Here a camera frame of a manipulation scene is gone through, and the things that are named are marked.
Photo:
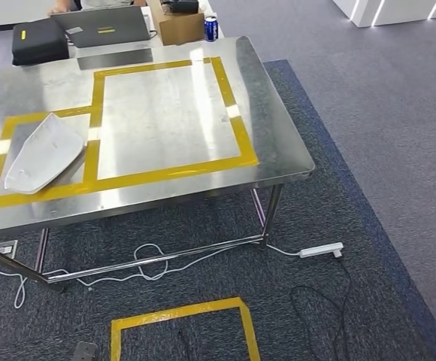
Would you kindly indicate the white lit platform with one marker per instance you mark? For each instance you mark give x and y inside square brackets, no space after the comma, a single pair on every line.
[398,10]

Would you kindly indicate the stainless steel workbench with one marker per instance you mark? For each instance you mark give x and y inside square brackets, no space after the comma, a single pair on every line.
[278,134]

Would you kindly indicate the black box device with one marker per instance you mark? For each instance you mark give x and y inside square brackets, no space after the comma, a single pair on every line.
[182,6]

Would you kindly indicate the grey laptop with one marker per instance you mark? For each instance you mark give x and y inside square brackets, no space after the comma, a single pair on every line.
[120,25]

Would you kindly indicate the person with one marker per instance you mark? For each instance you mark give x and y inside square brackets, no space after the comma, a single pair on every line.
[58,7]

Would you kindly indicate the white power strip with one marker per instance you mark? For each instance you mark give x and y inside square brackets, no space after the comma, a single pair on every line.
[321,250]

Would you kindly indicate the white plastic body panel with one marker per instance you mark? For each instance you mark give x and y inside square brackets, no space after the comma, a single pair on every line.
[44,154]

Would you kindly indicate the brown cardboard box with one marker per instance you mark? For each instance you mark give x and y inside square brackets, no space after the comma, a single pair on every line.
[180,30]

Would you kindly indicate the black robot left foot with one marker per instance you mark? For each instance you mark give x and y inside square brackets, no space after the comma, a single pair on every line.
[84,352]

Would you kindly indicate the silver floor outlet box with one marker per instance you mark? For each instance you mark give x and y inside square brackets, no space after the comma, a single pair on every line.
[5,249]

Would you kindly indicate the yellow floor tape square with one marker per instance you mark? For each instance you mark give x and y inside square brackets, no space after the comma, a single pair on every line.
[180,314]

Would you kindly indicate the black bag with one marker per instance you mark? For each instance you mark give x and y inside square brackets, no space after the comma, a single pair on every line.
[39,42]

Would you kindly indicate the blue drink can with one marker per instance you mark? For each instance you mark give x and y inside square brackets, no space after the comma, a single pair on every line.
[211,29]

